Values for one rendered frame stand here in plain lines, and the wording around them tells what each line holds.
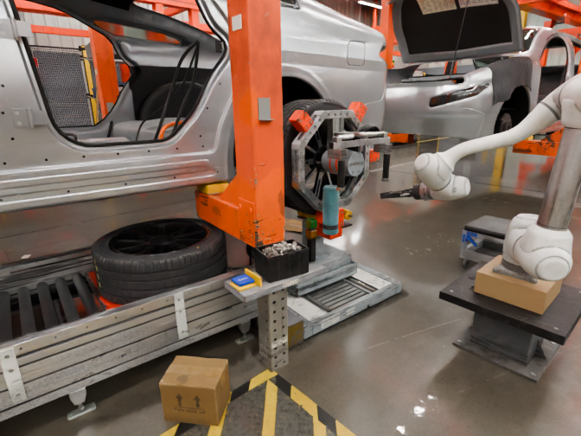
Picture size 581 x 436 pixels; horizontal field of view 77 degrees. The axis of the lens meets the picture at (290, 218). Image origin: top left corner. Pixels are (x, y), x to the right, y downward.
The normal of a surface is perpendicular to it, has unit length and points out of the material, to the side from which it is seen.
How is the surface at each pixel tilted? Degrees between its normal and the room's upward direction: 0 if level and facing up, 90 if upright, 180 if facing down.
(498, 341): 90
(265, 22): 90
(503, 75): 87
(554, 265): 98
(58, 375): 90
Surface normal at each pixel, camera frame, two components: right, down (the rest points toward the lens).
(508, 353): -0.74, 0.22
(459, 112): -0.32, 0.30
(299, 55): 0.61, 0.23
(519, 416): -0.01, -0.95
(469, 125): -0.13, 0.51
